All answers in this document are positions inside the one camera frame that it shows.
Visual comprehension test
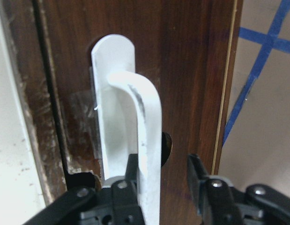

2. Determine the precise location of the dark brown wooden drawer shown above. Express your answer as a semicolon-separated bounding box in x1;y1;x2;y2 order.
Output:
0;0;243;225

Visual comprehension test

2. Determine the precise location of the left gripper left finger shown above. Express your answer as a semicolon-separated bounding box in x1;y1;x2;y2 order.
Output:
112;154;145;225

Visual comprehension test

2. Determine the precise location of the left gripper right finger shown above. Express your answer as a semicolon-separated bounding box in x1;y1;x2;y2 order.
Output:
187;154;243;225

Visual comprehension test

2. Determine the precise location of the white drawer handle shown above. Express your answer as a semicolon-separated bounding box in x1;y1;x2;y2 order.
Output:
91;34;162;225

